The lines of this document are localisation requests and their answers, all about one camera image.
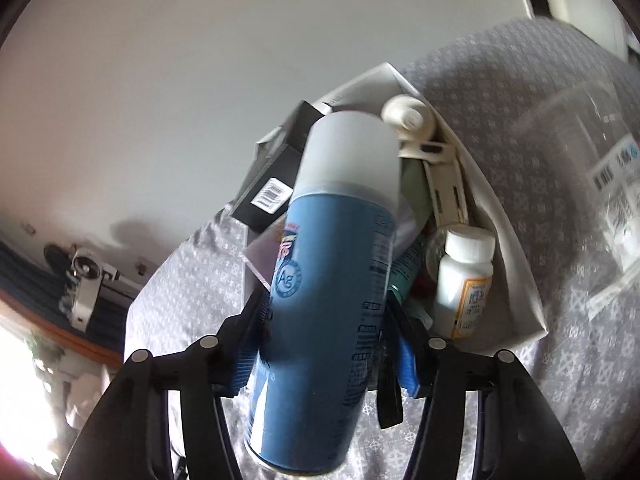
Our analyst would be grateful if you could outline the white storage box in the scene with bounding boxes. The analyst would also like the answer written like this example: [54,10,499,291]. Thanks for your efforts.
[222,62,548,356]

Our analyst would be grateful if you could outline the teal tube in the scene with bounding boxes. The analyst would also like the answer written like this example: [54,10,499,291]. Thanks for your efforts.
[390,240,426,301]

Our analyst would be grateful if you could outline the blue spray can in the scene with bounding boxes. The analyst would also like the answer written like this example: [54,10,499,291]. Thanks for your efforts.
[244,110,401,476]

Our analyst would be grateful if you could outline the white pill bottle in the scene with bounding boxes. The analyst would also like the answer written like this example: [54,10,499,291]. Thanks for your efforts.
[434,227,496,341]

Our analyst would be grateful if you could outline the small desk fan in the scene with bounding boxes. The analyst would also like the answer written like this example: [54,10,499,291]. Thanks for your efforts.
[67,247,121,281]

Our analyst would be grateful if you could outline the white tube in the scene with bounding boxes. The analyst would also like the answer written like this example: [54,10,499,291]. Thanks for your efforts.
[381,95,436,143]

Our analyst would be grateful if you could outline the black round object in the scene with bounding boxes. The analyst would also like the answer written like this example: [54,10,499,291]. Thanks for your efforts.
[44,242,76,273]

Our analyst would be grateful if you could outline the grey patterned bed sheet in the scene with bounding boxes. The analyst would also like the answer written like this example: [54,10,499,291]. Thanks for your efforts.
[122,15,640,480]

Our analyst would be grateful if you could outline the window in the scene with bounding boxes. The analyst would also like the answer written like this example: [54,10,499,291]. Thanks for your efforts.
[0,325,101,466]

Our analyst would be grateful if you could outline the green potted plant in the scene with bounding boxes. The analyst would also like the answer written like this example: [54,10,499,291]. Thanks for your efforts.
[27,335,66,376]

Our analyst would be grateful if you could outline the beige cloth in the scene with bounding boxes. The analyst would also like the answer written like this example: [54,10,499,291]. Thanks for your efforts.
[65,375,111,426]

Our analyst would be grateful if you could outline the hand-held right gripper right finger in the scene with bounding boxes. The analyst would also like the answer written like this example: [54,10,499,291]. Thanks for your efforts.
[382,295,586,480]

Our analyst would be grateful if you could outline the clear plastic bag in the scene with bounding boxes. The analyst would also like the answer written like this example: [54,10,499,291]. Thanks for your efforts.
[515,80,640,321]

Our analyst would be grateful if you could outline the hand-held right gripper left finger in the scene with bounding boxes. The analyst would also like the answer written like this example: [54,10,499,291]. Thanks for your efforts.
[70,287,273,480]

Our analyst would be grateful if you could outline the black cardboard box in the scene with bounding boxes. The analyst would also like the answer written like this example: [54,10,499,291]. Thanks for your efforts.
[230,100,333,233]

